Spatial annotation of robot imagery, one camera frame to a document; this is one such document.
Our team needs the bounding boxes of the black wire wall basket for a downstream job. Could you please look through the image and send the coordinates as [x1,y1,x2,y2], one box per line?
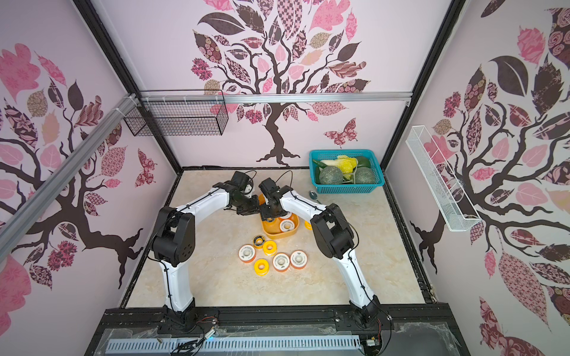
[124,89,229,136]

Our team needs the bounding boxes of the yellow black tape roll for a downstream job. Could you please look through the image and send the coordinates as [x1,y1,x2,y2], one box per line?
[252,235,266,249]

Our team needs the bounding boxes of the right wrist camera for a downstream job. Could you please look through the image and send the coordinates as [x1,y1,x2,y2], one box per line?
[259,178,280,201]

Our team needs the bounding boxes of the teal plastic basket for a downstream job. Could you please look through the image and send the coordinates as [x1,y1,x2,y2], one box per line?
[310,149,385,194]

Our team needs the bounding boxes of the yellow tape roll centre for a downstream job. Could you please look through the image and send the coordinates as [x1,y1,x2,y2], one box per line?
[263,240,278,256]

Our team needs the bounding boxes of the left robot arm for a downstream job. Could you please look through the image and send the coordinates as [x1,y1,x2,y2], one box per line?
[151,179,258,330]

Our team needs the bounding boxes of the green melon left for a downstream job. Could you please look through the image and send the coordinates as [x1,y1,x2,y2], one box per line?
[319,166,344,185]

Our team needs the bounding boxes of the green melon right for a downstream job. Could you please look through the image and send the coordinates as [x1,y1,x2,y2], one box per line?
[353,166,377,185]

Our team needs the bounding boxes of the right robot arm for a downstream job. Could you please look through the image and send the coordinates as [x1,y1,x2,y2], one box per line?
[260,186,381,326]

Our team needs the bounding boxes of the yellow plastic storage box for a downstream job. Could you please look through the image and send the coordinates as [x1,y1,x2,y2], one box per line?
[261,213,300,240]

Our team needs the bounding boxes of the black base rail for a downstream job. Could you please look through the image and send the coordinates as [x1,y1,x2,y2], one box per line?
[85,303,470,355]

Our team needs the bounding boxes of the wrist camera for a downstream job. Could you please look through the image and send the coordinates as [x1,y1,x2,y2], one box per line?
[259,178,280,201]
[230,171,254,194]

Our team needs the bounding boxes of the spoon with pink handle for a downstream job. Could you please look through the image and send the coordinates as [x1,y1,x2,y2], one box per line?
[309,191,321,204]

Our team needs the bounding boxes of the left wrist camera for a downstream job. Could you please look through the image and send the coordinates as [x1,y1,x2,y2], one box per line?
[230,171,254,194]

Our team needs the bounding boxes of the yellow tape roll bottom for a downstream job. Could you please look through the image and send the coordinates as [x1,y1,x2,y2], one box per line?
[254,259,270,277]

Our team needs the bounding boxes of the white wire wall shelf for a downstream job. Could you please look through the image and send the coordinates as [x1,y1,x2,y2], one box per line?
[406,125,482,232]

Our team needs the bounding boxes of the orange tape roll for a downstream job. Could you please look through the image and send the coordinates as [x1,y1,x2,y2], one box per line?
[279,212,292,220]
[289,250,308,269]
[279,219,295,233]
[238,244,256,263]
[273,253,290,272]

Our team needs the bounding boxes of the white slotted cable duct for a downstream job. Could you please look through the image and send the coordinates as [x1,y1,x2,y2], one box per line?
[102,335,362,355]

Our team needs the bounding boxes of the green melon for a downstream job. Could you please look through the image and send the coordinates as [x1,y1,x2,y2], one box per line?
[353,166,377,185]
[319,166,344,185]

